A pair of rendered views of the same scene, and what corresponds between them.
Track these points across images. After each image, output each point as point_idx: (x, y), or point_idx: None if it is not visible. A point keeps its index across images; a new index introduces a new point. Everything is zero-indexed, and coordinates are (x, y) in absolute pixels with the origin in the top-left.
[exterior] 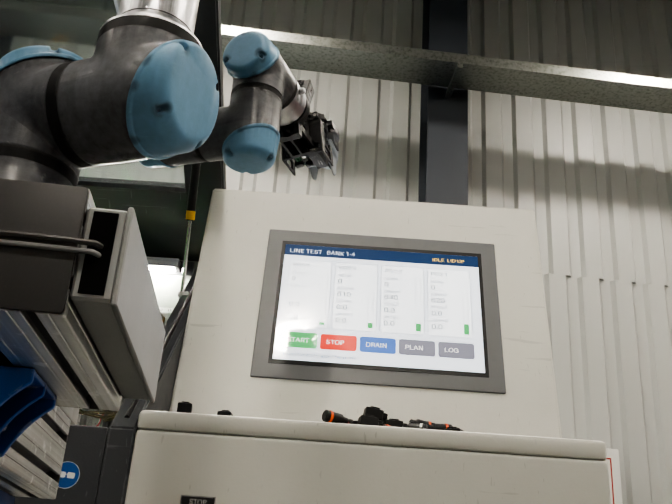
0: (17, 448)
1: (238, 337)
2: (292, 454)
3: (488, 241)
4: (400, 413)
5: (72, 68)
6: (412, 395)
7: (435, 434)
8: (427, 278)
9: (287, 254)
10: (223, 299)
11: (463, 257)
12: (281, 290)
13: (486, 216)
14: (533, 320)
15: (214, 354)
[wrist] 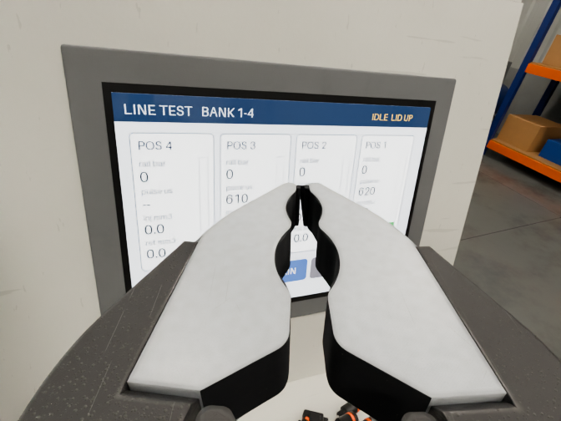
0: None
1: (67, 301)
2: None
3: (450, 72)
4: (304, 342)
5: None
6: (318, 320)
7: None
8: (360, 154)
9: (120, 121)
10: (7, 238)
11: (413, 109)
12: (125, 206)
13: (462, 14)
14: (458, 201)
15: (32, 337)
